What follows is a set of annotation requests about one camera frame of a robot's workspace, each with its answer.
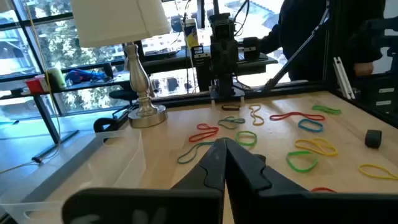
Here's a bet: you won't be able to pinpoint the clear plastic bin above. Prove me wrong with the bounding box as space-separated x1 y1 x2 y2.
0 129 147 224

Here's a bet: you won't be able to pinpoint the black side table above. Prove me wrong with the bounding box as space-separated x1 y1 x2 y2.
0 60 131 165

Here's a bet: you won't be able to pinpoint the green rubber band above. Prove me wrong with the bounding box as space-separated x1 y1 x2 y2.
312 105 342 116
285 150 320 174
234 130 258 147

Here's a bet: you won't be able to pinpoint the wide black rubber band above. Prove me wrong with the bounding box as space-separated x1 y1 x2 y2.
364 129 383 149

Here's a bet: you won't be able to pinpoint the wipes canister yellow label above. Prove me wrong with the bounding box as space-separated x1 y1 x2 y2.
183 17 200 49

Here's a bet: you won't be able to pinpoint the silver aluminium extrusion bar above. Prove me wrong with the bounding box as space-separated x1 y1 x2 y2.
333 56 356 100

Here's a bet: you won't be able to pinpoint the person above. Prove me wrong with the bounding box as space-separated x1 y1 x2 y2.
258 0 386 82

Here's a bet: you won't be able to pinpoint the black clamp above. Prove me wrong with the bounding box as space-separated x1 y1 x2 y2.
93 117 119 134

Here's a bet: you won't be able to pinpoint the black desk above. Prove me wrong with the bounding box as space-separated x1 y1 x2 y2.
234 51 279 77

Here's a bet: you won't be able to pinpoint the long teal rubber band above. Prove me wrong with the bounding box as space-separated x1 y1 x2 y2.
177 137 231 165

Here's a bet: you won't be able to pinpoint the white shade silver table lamp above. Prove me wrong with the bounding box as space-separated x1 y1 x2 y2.
70 0 172 129

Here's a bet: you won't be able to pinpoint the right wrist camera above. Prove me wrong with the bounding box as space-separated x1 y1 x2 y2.
208 12 236 40

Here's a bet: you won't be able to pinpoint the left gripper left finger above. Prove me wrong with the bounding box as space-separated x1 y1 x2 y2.
62 139 227 224

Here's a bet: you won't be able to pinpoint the yellow-green cup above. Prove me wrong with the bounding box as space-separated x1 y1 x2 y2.
46 67 67 91

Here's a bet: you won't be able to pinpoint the blue rubber band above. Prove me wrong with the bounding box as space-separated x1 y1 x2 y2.
297 118 325 133

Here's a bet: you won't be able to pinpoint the long red rubber band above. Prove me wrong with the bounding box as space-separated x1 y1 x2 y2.
269 111 326 122
310 186 338 194

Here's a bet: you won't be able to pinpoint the red box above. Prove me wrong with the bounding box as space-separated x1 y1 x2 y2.
24 77 47 95

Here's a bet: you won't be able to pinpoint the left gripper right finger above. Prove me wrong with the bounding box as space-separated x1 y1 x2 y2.
226 139 398 224

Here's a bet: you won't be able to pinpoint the black office chair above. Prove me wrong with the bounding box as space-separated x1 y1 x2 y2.
107 88 141 121

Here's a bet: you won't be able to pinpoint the black cabinet white labels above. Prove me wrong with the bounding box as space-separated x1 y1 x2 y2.
353 73 398 122

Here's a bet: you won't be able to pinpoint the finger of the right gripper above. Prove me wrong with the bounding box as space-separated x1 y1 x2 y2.
225 63 235 96
216 63 226 96

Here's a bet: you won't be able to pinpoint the person's hand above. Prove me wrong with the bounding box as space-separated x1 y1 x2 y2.
353 61 374 77

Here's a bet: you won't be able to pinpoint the blue item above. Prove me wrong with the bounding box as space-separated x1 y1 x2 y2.
64 68 108 84

